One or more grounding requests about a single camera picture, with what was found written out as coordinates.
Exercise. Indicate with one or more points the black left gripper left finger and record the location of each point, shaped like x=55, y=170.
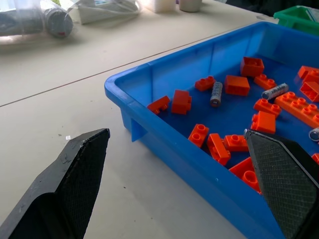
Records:
x=74, y=179

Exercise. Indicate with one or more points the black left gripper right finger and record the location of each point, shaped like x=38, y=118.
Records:
x=281, y=179

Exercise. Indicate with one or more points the green plastic bin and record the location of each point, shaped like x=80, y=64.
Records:
x=296, y=17

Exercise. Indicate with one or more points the silver AA battery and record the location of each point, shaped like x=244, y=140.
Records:
x=314, y=134
x=274, y=91
x=216, y=94

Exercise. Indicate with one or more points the long orange-red plastic building brick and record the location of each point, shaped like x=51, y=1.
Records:
x=299, y=107

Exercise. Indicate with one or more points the blue plastic tray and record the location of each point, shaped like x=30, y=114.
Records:
x=199, y=159

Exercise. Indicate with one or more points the dark grey roll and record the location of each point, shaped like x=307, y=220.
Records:
x=58, y=22

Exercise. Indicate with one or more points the clear plastic bag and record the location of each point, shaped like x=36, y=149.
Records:
x=32, y=20

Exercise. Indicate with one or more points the white cylindrical container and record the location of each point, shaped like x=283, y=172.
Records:
x=190, y=5

